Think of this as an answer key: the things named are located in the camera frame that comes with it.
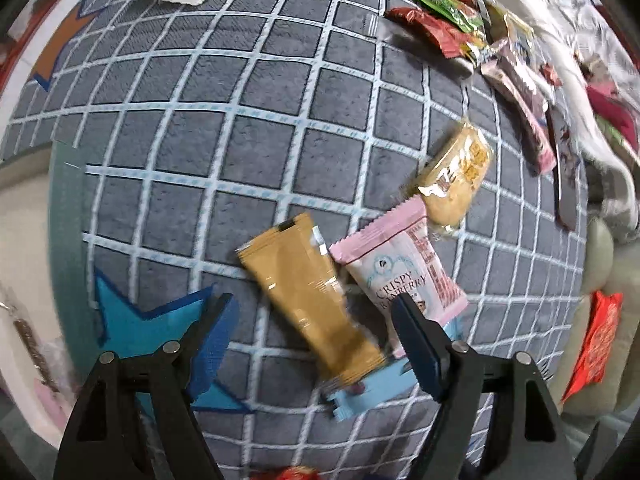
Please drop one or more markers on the red foil snack packet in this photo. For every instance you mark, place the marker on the red foil snack packet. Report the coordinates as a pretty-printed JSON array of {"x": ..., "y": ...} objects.
[{"x": 290, "y": 474}]

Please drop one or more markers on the orange red snack packet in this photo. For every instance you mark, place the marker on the orange red snack packet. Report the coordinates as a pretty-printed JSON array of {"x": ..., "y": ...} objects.
[{"x": 597, "y": 340}]

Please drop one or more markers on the dark brown snack packet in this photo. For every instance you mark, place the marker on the dark brown snack packet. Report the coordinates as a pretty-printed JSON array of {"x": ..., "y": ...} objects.
[{"x": 567, "y": 170}]

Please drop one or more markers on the maroon snack packet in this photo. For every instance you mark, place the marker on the maroon snack packet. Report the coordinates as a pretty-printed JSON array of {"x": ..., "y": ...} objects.
[{"x": 612, "y": 107}]

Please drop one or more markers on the mustard yellow snack packet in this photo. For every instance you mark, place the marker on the mustard yellow snack packet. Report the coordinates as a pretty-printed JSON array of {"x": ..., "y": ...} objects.
[{"x": 310, "y": 300}]

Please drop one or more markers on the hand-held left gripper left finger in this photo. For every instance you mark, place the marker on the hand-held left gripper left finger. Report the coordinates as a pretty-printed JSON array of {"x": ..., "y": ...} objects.
[{"x": 215, "y": 340}]

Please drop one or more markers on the white cloth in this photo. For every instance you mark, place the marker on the white cloth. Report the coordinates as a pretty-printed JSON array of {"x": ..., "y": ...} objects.
[{"x": 575, "y": 70}]

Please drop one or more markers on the grey checked blanket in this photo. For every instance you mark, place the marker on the grey checked blanket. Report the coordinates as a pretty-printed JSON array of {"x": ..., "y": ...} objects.
[{"x": 200, "y": 135}]

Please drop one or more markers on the clear wrapped biscuit packet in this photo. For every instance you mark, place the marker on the clear wrapped biscuit packet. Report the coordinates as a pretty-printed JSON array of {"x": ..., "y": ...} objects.
[{"x": 455, "y": 175}]

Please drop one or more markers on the beige cushion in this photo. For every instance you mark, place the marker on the beige cushion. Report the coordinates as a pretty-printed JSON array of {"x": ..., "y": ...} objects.
[{"x": 600, "y": 265}]

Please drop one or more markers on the yellow white snack packet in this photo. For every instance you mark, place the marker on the yellow white snack packet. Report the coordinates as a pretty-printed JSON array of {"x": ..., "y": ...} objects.
[{"x": 515, "y": 30}]

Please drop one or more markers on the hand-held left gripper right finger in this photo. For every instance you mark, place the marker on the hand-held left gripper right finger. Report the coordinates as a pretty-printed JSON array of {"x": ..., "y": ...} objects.
[{"x": 417, "y": 347}]

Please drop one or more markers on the dark red snack packet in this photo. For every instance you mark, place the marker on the dark red snack packet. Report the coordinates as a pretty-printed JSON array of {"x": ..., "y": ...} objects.
[{"x": 435, "y": 30}]

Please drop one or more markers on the long pink purple snack packet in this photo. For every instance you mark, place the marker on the long pink purple snack packet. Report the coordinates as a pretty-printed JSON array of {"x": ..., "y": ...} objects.
[{"x": 525, "y": 105}]

